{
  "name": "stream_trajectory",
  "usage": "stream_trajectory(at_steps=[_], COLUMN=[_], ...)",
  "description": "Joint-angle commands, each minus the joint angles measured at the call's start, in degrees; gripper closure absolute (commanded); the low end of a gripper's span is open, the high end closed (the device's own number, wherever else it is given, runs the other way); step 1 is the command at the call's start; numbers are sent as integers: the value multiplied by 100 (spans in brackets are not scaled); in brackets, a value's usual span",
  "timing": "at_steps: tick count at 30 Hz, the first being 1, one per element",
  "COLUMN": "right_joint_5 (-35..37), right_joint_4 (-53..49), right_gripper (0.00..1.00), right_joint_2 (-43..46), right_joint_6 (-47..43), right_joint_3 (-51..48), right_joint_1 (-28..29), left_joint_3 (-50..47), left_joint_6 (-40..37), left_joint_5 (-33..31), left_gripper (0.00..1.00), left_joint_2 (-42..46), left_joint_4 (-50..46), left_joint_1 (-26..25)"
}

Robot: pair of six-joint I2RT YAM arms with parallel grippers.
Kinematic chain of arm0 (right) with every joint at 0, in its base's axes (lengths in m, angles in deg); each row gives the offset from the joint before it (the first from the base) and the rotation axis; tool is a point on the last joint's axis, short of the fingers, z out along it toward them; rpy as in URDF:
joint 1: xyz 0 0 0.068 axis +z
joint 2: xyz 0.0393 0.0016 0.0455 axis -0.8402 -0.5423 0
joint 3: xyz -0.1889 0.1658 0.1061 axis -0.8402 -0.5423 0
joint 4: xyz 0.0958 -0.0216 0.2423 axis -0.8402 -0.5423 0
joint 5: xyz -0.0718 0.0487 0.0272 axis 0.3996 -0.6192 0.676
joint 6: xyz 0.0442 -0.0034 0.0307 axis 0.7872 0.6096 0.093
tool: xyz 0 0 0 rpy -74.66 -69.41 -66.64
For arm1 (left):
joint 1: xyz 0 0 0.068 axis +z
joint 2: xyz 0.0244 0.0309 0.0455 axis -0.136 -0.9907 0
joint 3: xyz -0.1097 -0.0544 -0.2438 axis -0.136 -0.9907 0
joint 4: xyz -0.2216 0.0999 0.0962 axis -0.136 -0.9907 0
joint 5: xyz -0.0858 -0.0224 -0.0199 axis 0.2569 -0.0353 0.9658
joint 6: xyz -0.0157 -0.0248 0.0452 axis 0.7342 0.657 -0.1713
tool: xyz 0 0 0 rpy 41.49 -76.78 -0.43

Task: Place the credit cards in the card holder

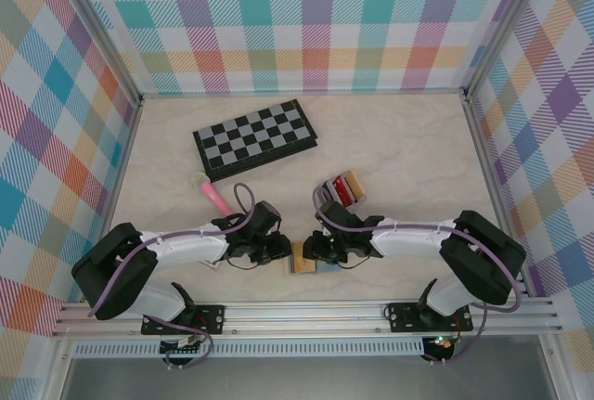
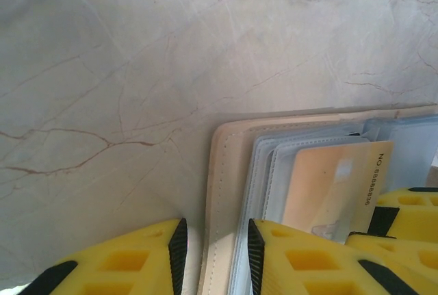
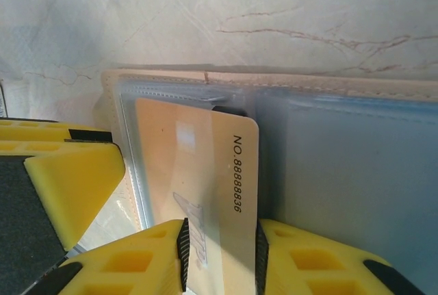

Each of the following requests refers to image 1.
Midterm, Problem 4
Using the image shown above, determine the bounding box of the gold card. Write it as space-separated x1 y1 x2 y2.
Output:
291 241 318 276
345 169 365 200

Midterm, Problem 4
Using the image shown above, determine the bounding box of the beige card holder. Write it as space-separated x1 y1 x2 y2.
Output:
282 240 343 277

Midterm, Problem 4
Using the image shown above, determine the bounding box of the red card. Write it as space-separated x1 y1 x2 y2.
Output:
329 175 357 204

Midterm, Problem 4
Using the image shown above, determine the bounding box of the pink toy microphone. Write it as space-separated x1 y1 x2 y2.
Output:
189 172 236 217

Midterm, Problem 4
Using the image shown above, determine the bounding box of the black grey chessboard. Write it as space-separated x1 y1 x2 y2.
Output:
192 98 319 184

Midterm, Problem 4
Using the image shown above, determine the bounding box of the grey metal panel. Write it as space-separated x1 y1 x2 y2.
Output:
59 356 558 400

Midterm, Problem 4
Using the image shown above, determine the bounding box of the small circuit board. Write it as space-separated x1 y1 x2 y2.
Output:
425 334 457 351
159 337 204 355

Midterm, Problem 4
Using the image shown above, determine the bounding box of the aluminium mounting rail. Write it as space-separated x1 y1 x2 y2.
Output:
50 298 563 339

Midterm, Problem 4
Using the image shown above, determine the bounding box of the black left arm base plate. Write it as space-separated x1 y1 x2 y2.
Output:
140 305 227 337

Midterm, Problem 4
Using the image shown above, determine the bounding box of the perforated grey cable tray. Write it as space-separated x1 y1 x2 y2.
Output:
72 342 427 358

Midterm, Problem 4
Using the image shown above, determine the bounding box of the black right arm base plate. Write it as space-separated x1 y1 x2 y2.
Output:
383 301 474 334

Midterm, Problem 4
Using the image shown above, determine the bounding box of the aluminium frame bar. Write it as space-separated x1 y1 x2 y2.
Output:
462 96 572 400
44 96 144 400
138 87 468 99

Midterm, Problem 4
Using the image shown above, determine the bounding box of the aluminium frame post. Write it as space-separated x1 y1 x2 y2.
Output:
49 0 144 105
462 0 556 100

